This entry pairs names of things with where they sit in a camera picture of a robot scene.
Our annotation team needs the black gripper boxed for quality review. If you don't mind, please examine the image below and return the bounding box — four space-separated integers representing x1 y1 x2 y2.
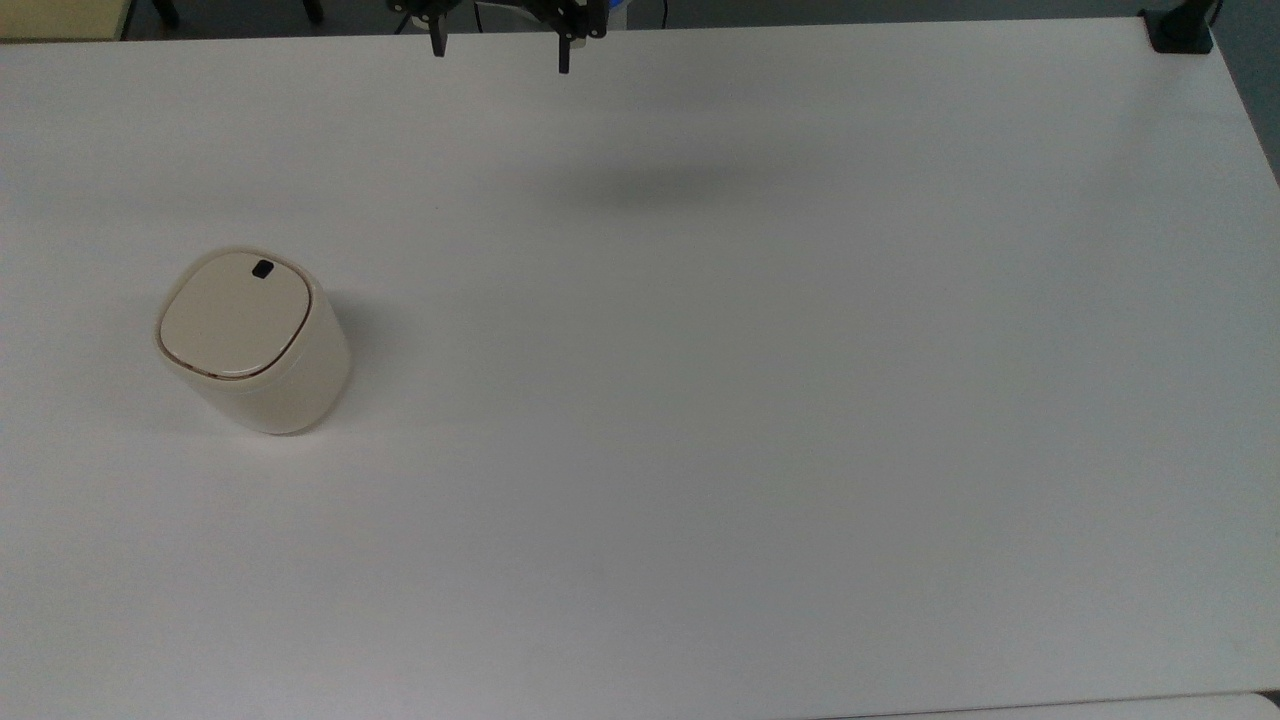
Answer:
387 0 609 75

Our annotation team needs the cream trash bin with lid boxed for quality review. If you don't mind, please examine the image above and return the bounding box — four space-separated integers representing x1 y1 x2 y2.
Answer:
154 246 353 437

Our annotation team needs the black table clamp mount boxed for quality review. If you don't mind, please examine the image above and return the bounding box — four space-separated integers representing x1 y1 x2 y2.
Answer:
1142 0 1223 54

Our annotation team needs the yellow wooden furniture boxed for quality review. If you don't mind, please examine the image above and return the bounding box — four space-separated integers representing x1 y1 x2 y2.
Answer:
0 0 137 43

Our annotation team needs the white adjacent table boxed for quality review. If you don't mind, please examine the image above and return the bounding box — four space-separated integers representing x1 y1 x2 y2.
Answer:
820 693 1280 720

